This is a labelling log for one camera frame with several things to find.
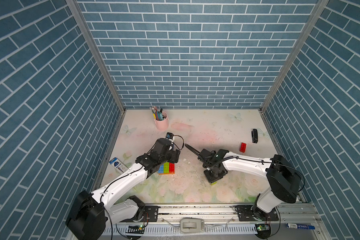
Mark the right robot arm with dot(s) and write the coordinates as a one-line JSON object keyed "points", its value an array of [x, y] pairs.
{"points": [[284, 180]]}

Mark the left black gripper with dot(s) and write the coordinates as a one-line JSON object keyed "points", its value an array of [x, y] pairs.
{"points": [[175, 155]]}

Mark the red lego brick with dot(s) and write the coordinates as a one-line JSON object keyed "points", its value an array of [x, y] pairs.
{"points": [[243, 147], [171, 168]]}

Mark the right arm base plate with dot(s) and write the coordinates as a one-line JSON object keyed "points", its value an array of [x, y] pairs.
{"points": [[248, 213]]}

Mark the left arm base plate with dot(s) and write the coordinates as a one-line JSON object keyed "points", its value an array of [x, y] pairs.
{"points": [[147, 213]]}

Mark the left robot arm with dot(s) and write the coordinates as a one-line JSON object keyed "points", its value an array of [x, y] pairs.
{"points": [[91, 213]]}

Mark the grey handheld device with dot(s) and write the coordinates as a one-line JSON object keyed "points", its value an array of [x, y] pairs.
{"points": [[192, 225]]}

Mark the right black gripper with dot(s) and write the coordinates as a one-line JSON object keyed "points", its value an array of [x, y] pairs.
{"points": [[209, 178]]}

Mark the blue white card box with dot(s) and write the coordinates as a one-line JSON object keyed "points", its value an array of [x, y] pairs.
{"points": [[118, 165]]}

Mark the lime green lego brick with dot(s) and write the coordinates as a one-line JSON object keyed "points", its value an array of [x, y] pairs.
{"points": [[166, 168]]}

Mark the black small box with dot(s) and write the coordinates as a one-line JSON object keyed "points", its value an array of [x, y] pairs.
{"points": [[255, 137]]}

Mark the light blue lego brick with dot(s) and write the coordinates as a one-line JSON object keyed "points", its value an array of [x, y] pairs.
{"points": [[161, 170]]}

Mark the blue marker pen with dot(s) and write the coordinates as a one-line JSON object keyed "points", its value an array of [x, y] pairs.
{"points": [[300, 226]]}

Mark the pink pen cup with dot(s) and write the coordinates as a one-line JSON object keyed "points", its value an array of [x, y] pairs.
{"points": [[162, 125]]}

